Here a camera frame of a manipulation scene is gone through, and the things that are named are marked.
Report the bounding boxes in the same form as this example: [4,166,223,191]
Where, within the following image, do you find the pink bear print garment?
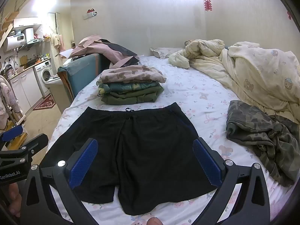
[101,65,167,84]

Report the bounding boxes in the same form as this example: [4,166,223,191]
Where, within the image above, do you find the wooden staircase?
[0,0,32,48]

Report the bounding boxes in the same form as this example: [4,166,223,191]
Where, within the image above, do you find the floral bed sheet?
[48,56,296,225]

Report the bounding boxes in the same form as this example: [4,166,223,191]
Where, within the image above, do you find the red white wall ornament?
[83,9,98,19]

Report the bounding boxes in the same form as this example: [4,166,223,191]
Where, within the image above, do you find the pink jacket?
[70,35,140,69]

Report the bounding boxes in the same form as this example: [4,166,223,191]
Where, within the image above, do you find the white small table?
[44,76,71,109]

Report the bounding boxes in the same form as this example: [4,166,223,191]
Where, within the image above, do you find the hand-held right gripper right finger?
[193,137,273,225]

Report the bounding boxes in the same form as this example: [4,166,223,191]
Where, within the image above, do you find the cream bear print quilt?
[168,39,300,125]

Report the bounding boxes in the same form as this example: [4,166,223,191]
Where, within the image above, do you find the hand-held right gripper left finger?
[22,138,101,225]

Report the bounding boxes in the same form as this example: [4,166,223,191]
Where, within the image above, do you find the person's left hand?
[8,182,23,218]

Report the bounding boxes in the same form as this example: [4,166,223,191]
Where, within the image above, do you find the red rug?
[33,94,57,111]

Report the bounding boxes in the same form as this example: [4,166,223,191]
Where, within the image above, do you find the white washing machine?
[33,60,56,98]

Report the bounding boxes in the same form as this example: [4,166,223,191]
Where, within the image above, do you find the grey camouflage pants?
[226,100,300,188]

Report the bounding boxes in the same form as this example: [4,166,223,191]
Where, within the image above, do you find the pink hanging clothing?
[0,75,22,131]

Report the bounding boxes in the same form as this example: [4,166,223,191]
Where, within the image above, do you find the teal camouflage garment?
[97,81,164,95]

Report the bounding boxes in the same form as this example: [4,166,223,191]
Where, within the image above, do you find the dark grey garment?
[100,39,139,59]

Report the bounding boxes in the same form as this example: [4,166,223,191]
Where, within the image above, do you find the hanging beige towel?
[50,34,65,52]

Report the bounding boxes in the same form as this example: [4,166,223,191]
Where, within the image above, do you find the teal sofa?
[57,53,111,102]

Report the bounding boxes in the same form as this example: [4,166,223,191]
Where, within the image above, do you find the white kitchen cabinet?
[9,69,38,114]

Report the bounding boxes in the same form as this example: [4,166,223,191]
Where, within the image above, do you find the black pants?
[40,102,217,216]

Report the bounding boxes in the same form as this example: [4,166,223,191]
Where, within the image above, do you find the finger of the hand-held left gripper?
[20,133,49,156]
[0,125,24,146]

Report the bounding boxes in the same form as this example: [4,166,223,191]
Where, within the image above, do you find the white water heater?
[3,28,35,52]

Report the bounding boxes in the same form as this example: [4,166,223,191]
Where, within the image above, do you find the white floral pillow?
[150,47,186,59]

